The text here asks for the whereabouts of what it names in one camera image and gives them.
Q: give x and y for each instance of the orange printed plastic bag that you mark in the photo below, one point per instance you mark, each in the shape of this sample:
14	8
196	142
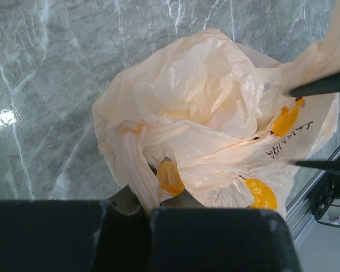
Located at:
212	117

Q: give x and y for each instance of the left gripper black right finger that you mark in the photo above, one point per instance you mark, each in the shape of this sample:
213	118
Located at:
220	240

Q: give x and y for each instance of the aluminium rail frame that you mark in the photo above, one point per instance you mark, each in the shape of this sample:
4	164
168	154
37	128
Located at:
299	217

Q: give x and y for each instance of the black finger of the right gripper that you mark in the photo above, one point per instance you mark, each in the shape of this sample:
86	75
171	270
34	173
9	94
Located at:
327	85

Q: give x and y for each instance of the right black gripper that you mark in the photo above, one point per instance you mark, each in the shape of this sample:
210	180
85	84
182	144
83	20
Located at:
327	189

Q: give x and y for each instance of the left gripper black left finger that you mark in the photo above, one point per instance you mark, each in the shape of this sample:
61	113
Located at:
72	236

